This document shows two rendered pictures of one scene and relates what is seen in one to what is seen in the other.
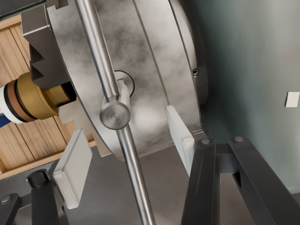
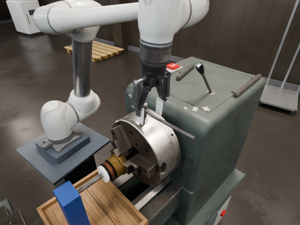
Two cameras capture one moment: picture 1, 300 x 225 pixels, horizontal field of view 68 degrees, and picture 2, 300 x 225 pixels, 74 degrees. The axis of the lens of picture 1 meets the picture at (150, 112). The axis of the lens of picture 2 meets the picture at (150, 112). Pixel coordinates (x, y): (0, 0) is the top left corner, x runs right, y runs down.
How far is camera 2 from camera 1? 69 cm
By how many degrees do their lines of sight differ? 67
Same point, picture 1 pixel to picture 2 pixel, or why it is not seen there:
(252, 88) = (175, 111)
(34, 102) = (114, 160)
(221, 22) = not seen: hidden behind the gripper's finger
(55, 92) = (121, 157)
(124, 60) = not seen: hidden behind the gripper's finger
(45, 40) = (118, 130)
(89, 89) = (136, 123)
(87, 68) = (134, 120)
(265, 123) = (185, 114)
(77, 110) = (131, 160)
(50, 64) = (119, 141)
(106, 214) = not seen: outside the picture
